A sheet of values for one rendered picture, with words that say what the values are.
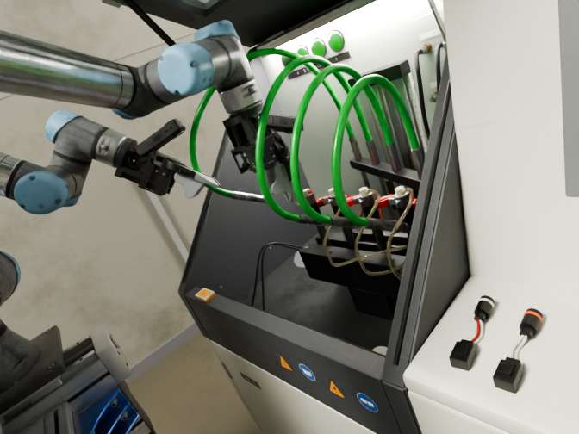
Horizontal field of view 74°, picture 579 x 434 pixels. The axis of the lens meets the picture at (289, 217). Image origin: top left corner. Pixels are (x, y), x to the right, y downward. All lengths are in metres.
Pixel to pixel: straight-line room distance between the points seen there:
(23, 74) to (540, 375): 0.71
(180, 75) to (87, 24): 1.93
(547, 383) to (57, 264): 2.31
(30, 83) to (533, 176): 0.67
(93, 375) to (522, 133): 0.90
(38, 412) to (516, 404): 0.85
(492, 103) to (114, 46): 2.20
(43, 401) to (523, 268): 0.91
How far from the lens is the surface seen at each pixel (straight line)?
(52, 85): 0.63
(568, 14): 0.58
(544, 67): 0.59
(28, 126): 2.43
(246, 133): 0.75
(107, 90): 0.68
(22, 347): 0.98
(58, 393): 0.98
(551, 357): 0.56
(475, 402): 0.52
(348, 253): 0.83
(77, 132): 0.91
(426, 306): 0.58
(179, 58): 0.64
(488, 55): 0.61
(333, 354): 0.66
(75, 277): 2.51
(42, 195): 0.79
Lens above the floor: 1.39
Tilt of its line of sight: 21 degrees down
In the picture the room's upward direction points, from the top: 23 degrees counter-clockwise
